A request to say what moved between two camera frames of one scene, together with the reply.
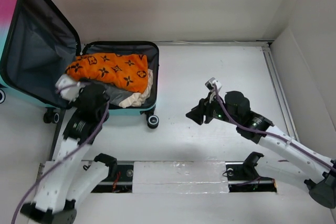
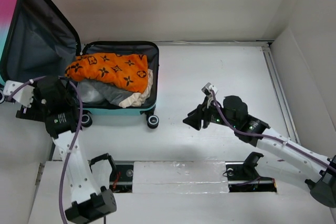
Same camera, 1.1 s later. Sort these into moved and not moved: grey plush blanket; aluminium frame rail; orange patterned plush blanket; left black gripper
Moved: left black gripper
Not moved: orange patterned plush blanket; aluminium frame rail; grey plush blanket
